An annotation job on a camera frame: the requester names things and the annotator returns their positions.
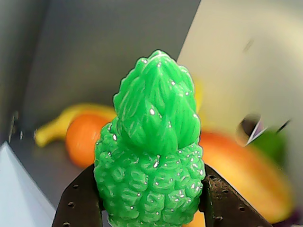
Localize green toy pineapple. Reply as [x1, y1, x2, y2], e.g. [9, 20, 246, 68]
[93, 49, 206, 227]

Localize white cabinet door with hole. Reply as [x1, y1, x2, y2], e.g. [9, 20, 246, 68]
[176, 0, 303, 171]

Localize yellow toy banana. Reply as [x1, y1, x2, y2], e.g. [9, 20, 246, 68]
[34, 103, 118, 148]

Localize green toy fruit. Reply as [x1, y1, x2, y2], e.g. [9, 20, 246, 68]
[248, 131, 288, 166]

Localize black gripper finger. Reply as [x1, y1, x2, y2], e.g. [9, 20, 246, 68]
[52, 164, 104, 227]
[198, 164, 273, 227]

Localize orange yellow toy mango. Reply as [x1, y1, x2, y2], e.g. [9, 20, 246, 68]
[189, 131, 295, 227]

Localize orange toy fruit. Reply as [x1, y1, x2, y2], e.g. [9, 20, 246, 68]
[65, 113, 112, 169]

